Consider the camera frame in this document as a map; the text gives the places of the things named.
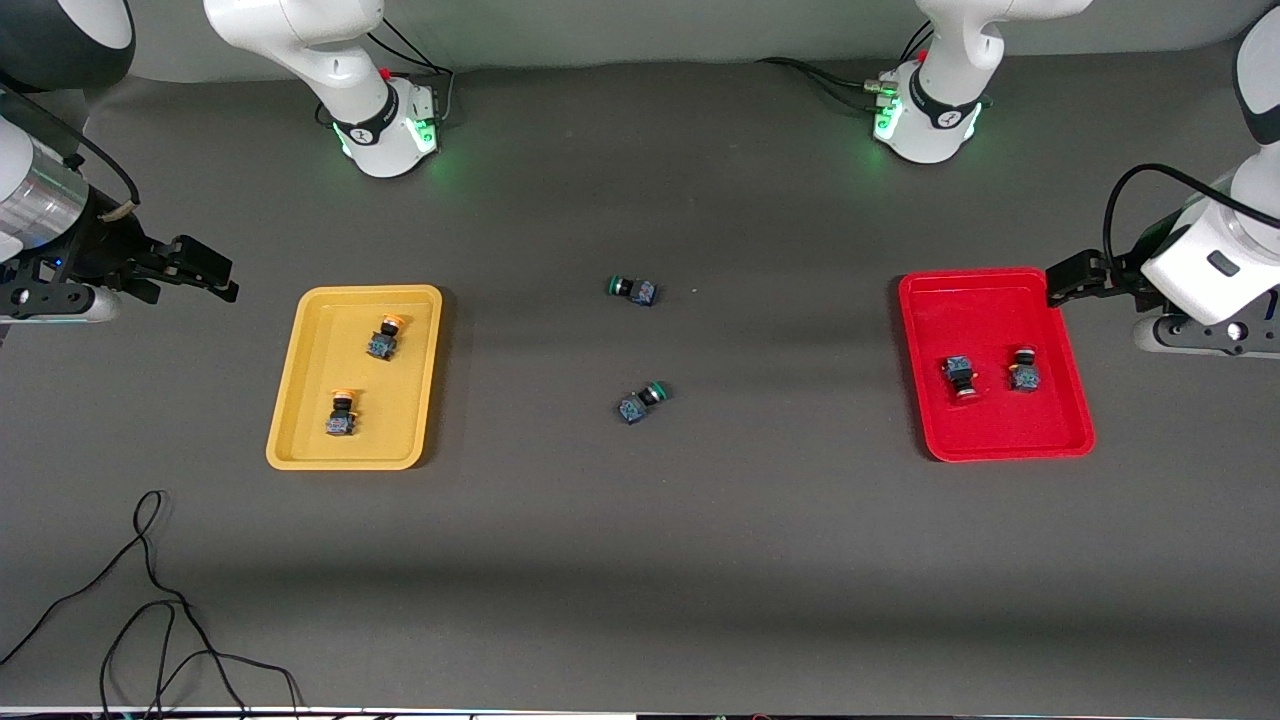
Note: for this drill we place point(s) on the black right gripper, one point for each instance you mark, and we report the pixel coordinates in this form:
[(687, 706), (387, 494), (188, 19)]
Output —
[(103, 249)]

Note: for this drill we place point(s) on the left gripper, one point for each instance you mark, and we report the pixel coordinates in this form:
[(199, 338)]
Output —
[(1122, 270)]

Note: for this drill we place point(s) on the red push button switch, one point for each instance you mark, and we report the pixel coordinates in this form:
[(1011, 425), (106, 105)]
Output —
[(1024, 372), (960, 375)]

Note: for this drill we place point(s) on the yellow push button switch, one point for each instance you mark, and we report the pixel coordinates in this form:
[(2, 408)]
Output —
[(342, 414), (384, 340)]

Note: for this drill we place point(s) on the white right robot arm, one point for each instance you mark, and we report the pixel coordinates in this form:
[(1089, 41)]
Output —
[(330, 60)]

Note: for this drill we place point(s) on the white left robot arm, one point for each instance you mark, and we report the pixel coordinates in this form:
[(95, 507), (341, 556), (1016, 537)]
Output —
[(945, 100)]

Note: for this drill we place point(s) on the red plastic tray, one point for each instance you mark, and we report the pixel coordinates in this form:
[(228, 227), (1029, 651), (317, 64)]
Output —
[(985, 320)]

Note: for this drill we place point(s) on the yellow plastic tray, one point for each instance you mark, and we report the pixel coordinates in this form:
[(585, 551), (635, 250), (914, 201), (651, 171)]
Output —
[(355, 440)]

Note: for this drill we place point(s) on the dark gray table mat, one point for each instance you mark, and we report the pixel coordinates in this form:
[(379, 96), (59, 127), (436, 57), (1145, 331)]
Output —
[(640, 560)]

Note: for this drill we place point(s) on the green push button switch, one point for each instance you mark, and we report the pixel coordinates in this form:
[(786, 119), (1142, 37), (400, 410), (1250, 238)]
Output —
[(634, 290), (640, 402)]

